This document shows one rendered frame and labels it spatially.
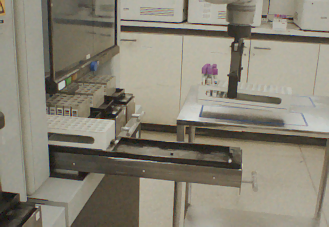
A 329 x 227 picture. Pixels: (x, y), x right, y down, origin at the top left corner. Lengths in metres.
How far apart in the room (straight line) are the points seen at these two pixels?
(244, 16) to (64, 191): 0.73
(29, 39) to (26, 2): 0.08
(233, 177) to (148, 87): 2.48
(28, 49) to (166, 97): 2.57
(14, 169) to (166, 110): 2.63
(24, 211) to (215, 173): 0.47
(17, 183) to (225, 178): 0.49
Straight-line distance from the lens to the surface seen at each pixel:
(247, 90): 1.39
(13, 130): 0.97
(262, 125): 1.38
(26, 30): 1.00
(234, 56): 1.35
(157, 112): 3.55
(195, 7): 3.37
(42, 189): 1.13
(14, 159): 0.99
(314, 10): 3.41
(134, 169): 1.12
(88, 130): 1.14
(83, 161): 1.15
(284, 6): 4.00
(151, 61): 3.46
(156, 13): 3.42
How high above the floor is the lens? 1.25
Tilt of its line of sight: 19 degrees down
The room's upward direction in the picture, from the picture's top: 2 degrees clockwise
